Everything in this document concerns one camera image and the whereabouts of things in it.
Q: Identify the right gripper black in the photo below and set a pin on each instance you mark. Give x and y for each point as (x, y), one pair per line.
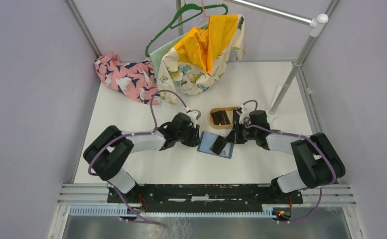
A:
(234, 138)

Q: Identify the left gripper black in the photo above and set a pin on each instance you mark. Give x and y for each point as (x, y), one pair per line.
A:
(195, 139)

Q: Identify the teal card holder wallet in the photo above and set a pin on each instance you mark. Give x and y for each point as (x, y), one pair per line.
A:
(207, 139)

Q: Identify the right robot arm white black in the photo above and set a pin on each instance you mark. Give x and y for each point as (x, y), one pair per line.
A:
(316, 160)

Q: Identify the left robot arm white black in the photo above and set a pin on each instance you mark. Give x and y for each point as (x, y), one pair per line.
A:
(107, 154)

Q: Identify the black cards in tray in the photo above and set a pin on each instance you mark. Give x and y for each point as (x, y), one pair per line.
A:
(222, 117)

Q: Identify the oval wooden tray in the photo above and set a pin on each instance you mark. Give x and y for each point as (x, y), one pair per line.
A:
(218, 109)

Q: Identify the pink patterned cloth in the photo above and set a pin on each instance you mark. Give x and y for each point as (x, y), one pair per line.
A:
(136, 80)

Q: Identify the dinosaur print yellow jacket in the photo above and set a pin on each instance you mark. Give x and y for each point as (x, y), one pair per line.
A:
(200, 58)

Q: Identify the mint green cloth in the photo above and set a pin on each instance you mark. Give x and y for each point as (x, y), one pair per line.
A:
(157, 55)

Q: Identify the green clothes hanger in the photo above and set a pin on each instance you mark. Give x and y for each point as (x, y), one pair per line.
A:
(176, 22)

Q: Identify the silver clothes rack pole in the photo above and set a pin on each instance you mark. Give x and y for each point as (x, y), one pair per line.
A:
(316, 24)

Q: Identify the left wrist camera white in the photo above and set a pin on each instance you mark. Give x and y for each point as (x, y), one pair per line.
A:
(194, 115)

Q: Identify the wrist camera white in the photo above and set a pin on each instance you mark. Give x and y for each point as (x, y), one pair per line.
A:
(194, 115)
(241, 114)

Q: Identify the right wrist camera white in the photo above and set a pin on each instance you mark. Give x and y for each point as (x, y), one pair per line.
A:
(241, 114)

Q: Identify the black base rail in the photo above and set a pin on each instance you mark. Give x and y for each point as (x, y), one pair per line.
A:
(211, 198)

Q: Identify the white slotted cable duct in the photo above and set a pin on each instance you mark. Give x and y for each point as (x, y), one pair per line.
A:
(123, 211)

